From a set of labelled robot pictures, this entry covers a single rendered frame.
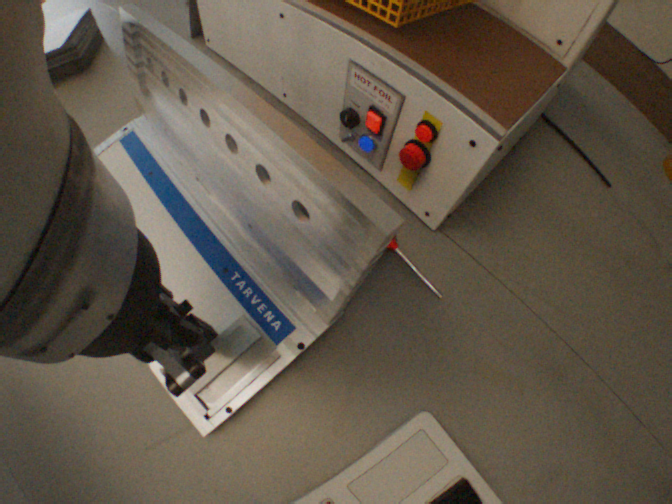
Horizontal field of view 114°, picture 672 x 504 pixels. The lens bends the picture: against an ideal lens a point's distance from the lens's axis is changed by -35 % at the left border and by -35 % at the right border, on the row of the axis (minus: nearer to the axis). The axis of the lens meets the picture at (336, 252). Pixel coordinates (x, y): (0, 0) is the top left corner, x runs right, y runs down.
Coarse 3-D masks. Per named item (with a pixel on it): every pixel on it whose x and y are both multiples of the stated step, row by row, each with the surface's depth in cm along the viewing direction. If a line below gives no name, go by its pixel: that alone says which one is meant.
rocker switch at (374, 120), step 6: (372, 108) 35; (372, 114) 35; (378, 114) 35; (366, 120) 37; (372, 120) 35; (378, 120) 35; (384, 120) 35; (372, 126) 36; (378, 126) 36; (378, 132) 37
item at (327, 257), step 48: (144, 48) 32; (192, 48) 25; (144, 96) 38; (192, 96) 30; (240, 96) 23; (192, 144) 35; (240, 144) 28; (288, 144) 21; (240, 192) 33; (288, 192) 27; (336, 192) 20; (288, 240) 32; (336, 240) 26; (384, 240) 20; (336, 288) 30
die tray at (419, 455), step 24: (408, 432) 33; (432, 432) 33; (360, 456) 33; (384, 456) 32; (408, 456) 32; (432, 456) 32; (456, 456) 32; (336, 480) 31; (360, 480) 31; (384, 480) 31; (408, 480) 31; (432, 480) 31; (456, 480) 31; (480, 480) 31
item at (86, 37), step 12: (48, 24) 46; (84, 24) 48; (96, 24) 53; (72, 36) 45; (84, 36) 49; (96, 36) 54; (60, 48) 45; (72, 48) 47; (84, 48) 50; (96, 48) 55; (48, 60) 47; (60, 60) 48; (72, 60) 49; (84, 60) 51; (60, 72) 51; (72, 72) 52
